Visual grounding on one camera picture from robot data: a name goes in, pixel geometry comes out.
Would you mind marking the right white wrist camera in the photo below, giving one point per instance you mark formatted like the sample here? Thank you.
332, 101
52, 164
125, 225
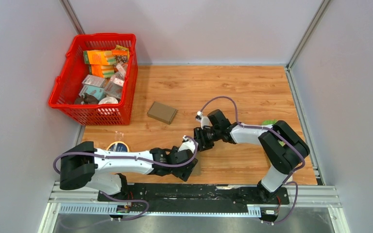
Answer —
203, 120

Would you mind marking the teal box in basket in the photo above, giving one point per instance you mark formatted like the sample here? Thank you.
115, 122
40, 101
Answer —
97, 92

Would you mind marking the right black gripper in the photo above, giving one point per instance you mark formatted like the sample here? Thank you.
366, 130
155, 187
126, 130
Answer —
198, 134

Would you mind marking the red plastic shopping basket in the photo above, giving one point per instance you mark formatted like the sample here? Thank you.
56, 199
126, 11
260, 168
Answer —
68, 84

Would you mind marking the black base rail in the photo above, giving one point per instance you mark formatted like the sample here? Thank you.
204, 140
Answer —
172, 199

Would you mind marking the clear packet in basket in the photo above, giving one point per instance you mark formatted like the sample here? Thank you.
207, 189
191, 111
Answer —
114, 87

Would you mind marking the cardboard box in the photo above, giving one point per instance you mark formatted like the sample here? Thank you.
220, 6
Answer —
162, 112
197, 169

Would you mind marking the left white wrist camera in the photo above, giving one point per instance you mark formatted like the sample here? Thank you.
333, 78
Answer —
188, 144

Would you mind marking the orange green box lower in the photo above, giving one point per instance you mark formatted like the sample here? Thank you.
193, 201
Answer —
103, 71

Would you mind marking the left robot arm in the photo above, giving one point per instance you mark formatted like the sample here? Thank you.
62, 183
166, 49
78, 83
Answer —
87, 166

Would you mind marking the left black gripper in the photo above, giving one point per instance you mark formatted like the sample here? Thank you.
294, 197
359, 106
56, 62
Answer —
184, 173

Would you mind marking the orange green box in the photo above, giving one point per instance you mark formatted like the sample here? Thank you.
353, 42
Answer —
99, 57
103, 71

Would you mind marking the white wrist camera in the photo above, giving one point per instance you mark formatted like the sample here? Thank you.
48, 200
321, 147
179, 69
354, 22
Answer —
188, 144
203, 120

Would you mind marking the white tape roll in basket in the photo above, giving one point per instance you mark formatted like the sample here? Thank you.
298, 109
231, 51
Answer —
108, 100

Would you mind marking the orange green box upper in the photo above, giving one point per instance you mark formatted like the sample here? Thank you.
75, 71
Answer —
99, 57

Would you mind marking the green napa cabbage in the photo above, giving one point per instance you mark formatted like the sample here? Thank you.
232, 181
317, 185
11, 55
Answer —
271, 122

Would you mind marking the grey packet in basket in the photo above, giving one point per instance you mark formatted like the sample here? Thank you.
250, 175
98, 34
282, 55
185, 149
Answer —
94, 81

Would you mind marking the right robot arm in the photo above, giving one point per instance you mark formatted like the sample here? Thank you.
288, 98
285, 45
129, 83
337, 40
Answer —
284, 148

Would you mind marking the colourful snack packet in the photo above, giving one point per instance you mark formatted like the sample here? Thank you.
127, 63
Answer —
121, 54

